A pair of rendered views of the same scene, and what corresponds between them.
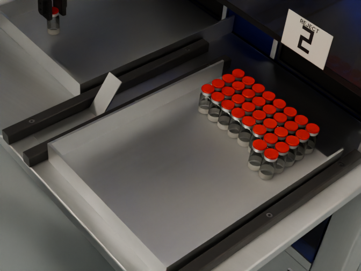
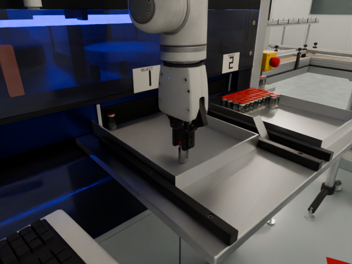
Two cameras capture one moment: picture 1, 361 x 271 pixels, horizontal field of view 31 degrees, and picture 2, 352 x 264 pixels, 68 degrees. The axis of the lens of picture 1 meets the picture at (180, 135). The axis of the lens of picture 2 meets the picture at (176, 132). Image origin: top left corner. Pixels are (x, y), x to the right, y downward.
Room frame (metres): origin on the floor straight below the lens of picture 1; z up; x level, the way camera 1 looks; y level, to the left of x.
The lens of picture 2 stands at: (0.92, 0.73, 1.18)
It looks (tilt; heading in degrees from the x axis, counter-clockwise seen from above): 25 degrees down; 275
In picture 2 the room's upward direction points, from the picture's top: straight up
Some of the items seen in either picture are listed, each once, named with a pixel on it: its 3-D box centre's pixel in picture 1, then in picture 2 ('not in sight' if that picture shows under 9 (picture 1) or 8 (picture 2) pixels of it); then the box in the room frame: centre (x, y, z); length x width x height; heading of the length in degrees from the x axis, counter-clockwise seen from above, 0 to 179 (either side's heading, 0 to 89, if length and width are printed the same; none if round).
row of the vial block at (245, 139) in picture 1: (241, 127); (256, 103); (0.73, -0.09, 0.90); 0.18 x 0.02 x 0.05; 46
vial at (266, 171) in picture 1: (268, 164); (275, 100); (0.66, -0.13, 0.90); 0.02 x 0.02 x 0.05
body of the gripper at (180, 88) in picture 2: not in sight; (183, 86); (0.95, 0.24, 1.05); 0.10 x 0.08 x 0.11; 136
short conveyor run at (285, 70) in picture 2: not in sight; (268, 65); (0.57, -0.67, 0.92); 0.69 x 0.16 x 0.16; 46
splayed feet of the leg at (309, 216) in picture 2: not in sight; (326, 193); (0.05, -0.75, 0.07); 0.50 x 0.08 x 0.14; 46
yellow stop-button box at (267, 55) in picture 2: not in sight; (263, 60); (0.66, -0.37, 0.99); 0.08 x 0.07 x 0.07; 136
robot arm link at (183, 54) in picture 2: not in sight; (182, 52); (0.95, 0.24, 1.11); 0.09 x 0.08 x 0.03; 136
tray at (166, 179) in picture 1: (197, 155); (281, 113); (0.67, -0.03, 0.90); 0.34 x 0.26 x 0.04; 136
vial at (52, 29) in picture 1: (53, 21); (183, 152); (0.95, 0.25, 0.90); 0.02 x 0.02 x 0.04
